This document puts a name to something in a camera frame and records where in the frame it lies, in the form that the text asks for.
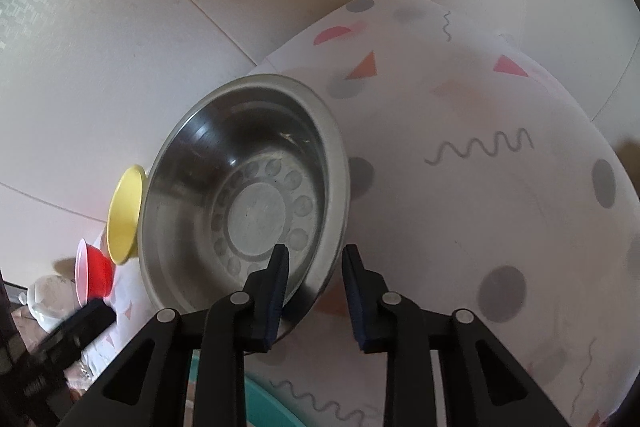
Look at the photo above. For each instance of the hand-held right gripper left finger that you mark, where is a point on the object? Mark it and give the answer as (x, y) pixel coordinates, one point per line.
(277, 294)

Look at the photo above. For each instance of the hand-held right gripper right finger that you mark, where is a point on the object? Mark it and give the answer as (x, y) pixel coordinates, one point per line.
(352, 299)

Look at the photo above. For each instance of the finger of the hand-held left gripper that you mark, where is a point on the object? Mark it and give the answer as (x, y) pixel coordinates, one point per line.
(82, 327)

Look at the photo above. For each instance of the red plastic bowl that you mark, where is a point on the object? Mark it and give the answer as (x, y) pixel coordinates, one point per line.
(92, 277)

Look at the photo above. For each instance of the teal plastic plate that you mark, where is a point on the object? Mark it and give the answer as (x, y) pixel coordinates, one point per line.
(260, 402)

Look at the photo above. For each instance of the yellow plastic bowl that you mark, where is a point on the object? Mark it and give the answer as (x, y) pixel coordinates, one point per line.
(125, 217)

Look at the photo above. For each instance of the stainless steel bowl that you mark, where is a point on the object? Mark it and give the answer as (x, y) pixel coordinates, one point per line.
(225, 167)

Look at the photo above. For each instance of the white ceramic electric kettle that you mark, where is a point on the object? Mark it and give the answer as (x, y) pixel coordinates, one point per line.
(50, 302)

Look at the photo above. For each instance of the white patterned tablecloth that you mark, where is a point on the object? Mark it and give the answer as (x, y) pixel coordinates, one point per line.
(475, 182)

